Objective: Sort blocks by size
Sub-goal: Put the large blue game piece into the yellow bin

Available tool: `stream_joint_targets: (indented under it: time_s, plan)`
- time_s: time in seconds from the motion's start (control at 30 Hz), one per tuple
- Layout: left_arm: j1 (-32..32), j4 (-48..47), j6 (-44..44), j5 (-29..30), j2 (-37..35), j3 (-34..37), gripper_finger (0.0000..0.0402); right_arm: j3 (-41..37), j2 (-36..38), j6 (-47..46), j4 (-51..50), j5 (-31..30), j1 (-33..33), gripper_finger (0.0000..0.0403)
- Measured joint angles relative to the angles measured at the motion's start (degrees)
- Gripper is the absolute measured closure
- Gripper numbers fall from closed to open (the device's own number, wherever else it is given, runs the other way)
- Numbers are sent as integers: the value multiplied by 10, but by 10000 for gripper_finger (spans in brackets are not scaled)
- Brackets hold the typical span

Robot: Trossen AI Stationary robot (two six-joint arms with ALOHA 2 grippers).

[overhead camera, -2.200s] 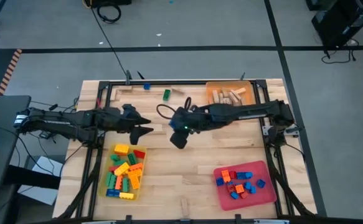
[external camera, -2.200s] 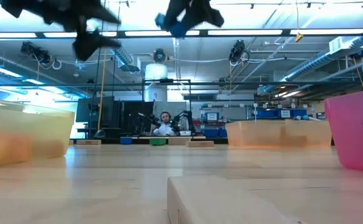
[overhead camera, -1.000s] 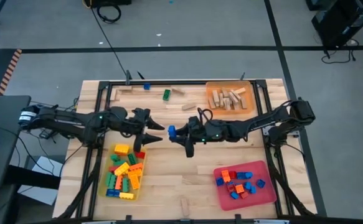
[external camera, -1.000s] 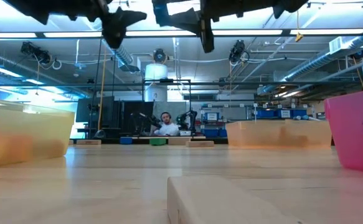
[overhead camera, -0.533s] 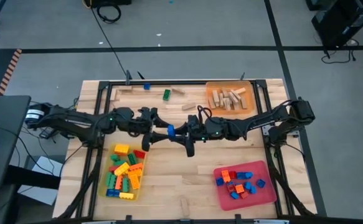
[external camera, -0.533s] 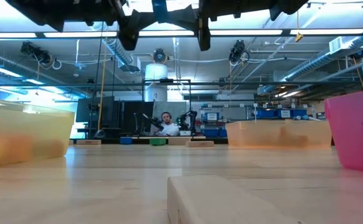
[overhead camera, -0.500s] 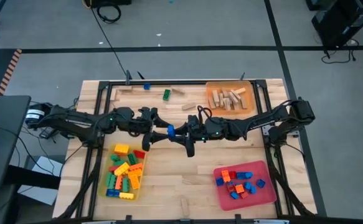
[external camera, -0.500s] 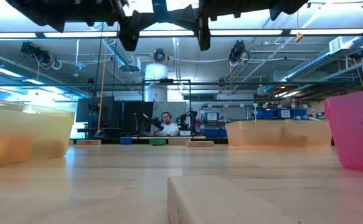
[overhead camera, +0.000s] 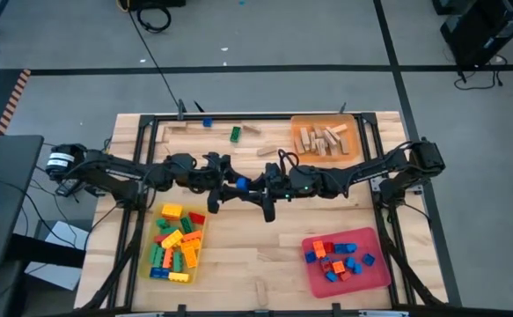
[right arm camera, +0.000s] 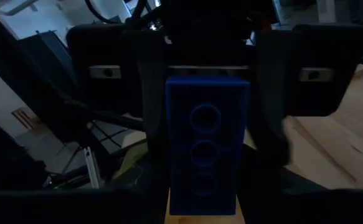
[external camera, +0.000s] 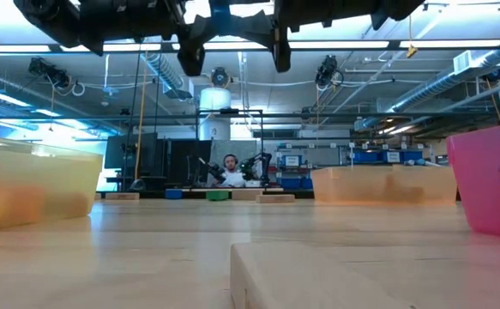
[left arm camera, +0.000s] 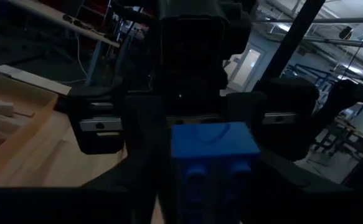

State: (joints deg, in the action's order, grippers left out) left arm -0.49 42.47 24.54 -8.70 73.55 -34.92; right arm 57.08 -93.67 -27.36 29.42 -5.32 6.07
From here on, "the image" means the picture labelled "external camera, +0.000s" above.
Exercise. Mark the person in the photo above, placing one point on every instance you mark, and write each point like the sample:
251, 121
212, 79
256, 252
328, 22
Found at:
232, 173

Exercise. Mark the long wooden plank block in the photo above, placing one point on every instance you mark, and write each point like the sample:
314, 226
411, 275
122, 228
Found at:
247, 194

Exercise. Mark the yellow hanging tag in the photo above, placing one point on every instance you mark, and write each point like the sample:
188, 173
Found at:
411, 51

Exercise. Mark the pink plastic bin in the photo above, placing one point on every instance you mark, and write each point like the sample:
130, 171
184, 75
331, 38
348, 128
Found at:
489, 180

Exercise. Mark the green toy brick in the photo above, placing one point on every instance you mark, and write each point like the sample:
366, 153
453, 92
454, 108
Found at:
217, 195

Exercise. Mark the yellow plastic bin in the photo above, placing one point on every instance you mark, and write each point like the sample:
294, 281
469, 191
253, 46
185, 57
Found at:
31, 184

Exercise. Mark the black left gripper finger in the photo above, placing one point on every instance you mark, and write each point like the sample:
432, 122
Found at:
206, 30
191, 58

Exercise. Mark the peach plastic bin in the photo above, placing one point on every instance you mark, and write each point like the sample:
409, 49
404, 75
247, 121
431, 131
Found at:
382, 184

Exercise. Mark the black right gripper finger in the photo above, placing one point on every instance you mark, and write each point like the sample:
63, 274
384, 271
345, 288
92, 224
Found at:
256, 28
282, 51

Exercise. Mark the silver ventilation duct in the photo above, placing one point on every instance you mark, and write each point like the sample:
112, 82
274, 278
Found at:
166, 75
459, 73

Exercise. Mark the black computer monitor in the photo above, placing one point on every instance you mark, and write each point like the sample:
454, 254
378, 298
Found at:
131, 150
185, 159

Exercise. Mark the blue small toy brick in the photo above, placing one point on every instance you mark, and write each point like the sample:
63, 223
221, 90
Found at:
173, 194

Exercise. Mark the small black robot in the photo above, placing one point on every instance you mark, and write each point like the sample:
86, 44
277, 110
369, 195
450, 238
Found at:
258, 165
213, 169

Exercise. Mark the white round duct column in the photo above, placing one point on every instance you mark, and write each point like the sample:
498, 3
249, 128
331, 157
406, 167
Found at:
215, 111

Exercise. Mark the blue storage bin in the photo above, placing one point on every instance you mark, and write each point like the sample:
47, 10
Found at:
296, 183

